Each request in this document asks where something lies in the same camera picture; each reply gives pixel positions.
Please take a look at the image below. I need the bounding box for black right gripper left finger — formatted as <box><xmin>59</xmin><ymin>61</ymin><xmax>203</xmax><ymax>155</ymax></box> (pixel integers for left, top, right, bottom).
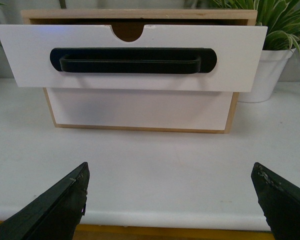
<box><xmin>0</xmin><ymin>162</ymin><xmax>89</xmax><ymax>240</ymax></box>

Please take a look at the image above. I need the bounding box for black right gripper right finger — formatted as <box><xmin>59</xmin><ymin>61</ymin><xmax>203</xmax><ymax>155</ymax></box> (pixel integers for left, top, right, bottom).
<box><xmin>251</xmin><ymin>162</ymin><xmax>300</xmax><ymax>240</ymax></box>

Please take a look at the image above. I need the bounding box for white drawer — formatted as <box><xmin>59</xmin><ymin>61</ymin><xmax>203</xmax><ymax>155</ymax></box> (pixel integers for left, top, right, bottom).
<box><xmin>0</xmin><ymin>24</ymin><xmax>267</xmax><ymax>92</ymax></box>
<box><xmin>44</xmin><ymin>88</ymin><xmax>239</xmax><ymax>134</ymax></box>

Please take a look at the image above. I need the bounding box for wooden drawer cabinet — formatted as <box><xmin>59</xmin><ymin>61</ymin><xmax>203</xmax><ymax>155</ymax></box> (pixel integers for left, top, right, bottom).
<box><xmin>21</xmin><ymin>9</ymin><xmax>260</xmax><ymax>134</ymax></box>

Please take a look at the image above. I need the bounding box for white plant pot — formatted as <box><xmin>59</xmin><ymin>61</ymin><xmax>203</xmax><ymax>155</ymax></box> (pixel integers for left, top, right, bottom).
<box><xmin>238</xmin><ymin>49</ymin><xmax>295</xmax><ymax>103</ymax></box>

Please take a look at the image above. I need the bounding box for green striped spider plant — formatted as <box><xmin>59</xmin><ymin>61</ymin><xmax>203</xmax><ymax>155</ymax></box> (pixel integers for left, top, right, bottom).
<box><xmin>210</xmin><ymin>0</ymin><xmax>300</xmax><ymax>55</ymax></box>

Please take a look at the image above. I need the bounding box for black drawer handle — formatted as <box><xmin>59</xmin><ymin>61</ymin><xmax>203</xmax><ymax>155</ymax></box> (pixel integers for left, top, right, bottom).
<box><xmin>50</xmin><ymin>47</ymin><xmax>218</xmax><ymax>75</ymax></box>

